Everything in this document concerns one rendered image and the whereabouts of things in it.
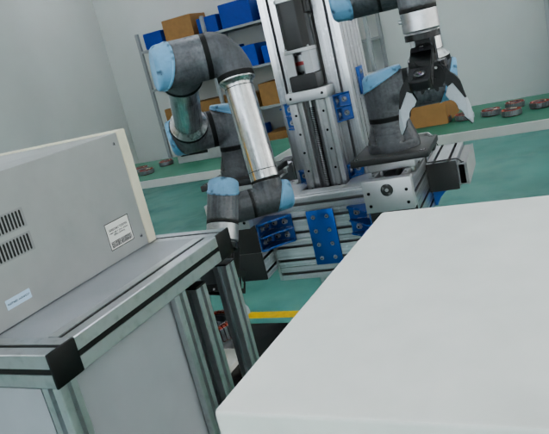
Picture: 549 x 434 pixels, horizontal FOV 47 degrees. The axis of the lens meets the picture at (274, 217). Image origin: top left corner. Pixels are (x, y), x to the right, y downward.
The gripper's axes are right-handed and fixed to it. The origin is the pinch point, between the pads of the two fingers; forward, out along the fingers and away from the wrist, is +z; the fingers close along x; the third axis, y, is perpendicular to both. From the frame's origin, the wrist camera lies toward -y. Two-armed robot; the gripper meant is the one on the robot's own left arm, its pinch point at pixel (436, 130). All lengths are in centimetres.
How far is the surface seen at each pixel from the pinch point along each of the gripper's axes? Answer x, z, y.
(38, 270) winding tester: 48, -2, -69
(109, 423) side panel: 36, 17, -78
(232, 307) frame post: 34, 18, -42
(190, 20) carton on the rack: 357, -83, 604
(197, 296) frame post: 34, 11, -52
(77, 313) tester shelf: 40, 4, -73
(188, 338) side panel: 33, 15, -59
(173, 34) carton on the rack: 386, -72, 605
